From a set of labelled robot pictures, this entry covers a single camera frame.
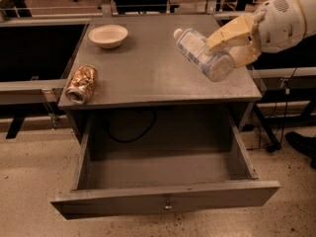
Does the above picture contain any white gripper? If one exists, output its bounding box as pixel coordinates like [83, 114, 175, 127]
[205, 0, 307, 68]

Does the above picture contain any clear plastic water bottle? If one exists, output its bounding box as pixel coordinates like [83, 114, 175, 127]
[173, 29, 235, 82]

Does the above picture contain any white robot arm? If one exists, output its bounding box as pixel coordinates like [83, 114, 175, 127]
[204, 0, 316, 67]

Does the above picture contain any metal drawer knob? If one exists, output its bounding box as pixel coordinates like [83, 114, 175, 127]
[164, 198, 173, 211]

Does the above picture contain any open grey top drawer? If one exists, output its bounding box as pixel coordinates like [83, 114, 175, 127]
[50, 110, 279, 219]

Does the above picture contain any grey wooden cabinet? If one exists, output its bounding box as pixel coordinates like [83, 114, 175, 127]
[57, 14, 264, 143]

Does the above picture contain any white paper bowl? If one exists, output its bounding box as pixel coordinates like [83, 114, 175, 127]
[89, 25, 128, 49]

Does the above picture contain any crushed golden can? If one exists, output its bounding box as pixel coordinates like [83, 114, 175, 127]
[65, 65, 98, 105]

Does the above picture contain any black cable inside cabinet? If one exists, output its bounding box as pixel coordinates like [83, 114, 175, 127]
[102, 107, 158, 144]

